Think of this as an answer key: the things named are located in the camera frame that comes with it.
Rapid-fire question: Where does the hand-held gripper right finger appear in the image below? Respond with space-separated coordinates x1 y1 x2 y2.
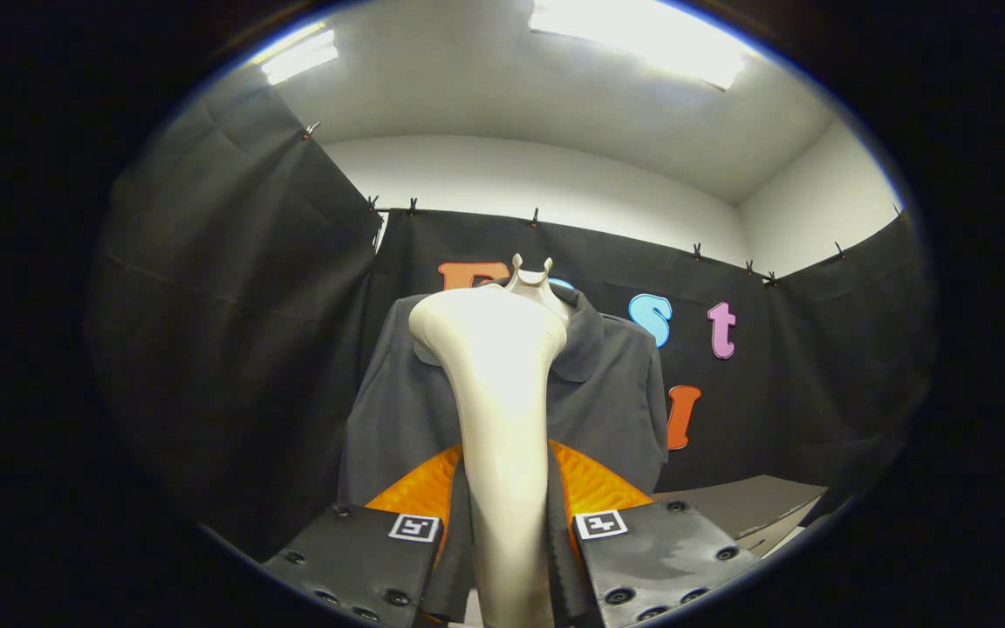
546 439 761 628

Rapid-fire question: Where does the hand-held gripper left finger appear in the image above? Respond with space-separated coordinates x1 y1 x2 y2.
260 443 475 628

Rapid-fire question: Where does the grey button-up shirt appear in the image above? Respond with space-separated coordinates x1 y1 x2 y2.
337 281 669 509

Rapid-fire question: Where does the grey cabinet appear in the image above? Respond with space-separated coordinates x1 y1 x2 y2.
655 475 828 559

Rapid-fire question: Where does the black backdrop cloth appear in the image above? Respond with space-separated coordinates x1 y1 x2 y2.
88 70 940 559

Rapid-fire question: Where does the row of small cloth clips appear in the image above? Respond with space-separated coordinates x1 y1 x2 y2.
304 122 905 289

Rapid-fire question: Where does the small ceiling light panel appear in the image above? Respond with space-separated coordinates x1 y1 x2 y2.
258 31 339 85

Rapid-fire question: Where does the large ceiling light panel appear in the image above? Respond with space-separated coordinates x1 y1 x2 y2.
529 0 748 90

